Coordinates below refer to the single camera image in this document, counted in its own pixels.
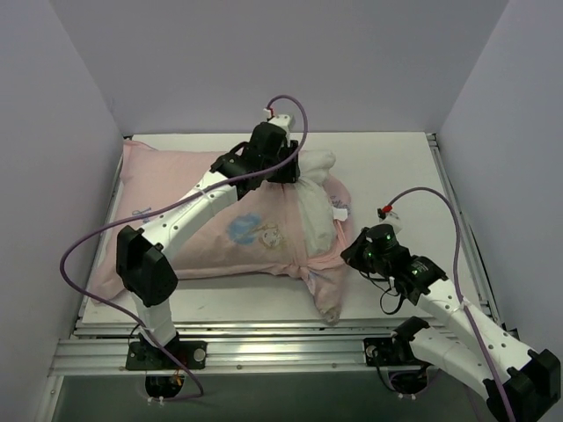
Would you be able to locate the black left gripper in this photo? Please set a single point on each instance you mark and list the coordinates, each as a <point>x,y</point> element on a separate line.
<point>289,171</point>

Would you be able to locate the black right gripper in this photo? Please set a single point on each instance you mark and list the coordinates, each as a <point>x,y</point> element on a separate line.
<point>354,253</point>

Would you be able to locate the white pillow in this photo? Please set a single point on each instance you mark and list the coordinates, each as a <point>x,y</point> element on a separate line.
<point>322,200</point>

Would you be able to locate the pink purple Elsa pillowcase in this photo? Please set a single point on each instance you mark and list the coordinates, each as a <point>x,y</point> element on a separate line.
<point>262,233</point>

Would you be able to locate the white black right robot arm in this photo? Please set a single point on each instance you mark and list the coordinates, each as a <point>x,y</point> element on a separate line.
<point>516,382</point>

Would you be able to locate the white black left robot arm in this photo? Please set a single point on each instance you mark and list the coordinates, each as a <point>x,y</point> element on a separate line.
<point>144,255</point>

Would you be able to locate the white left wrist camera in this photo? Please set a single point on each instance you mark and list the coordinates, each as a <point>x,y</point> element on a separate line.
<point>285,121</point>

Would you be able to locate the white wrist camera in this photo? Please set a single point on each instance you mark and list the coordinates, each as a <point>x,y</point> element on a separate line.
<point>285,121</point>
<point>386,215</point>

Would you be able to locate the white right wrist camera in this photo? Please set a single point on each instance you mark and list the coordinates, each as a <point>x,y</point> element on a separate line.
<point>386,215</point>

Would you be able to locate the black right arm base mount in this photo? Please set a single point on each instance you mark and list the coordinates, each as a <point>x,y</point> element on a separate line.
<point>384,352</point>

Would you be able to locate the aluminium right side rail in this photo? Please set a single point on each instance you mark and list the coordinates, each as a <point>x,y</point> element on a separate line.
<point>471,253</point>

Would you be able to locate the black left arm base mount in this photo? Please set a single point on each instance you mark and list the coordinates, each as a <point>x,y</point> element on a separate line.
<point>142,356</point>

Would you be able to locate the aluminium table edge rail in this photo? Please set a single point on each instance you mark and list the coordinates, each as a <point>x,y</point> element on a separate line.
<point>89,253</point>

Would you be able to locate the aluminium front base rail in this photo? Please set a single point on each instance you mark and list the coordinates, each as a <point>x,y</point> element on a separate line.
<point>232,352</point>

